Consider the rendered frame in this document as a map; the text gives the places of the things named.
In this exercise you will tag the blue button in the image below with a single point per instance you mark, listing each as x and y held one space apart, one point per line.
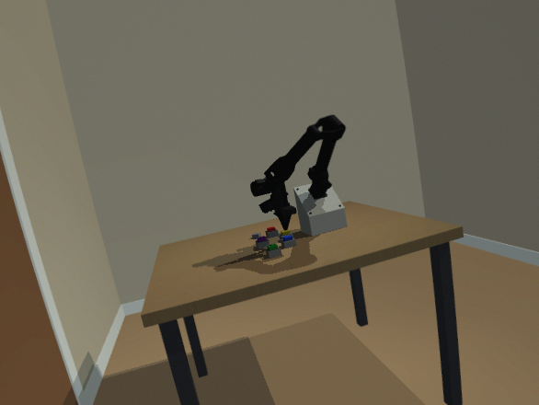
288 241

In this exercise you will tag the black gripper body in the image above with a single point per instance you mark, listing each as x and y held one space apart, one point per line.
284 206

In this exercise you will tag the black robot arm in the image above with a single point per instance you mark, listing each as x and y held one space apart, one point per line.
284 166

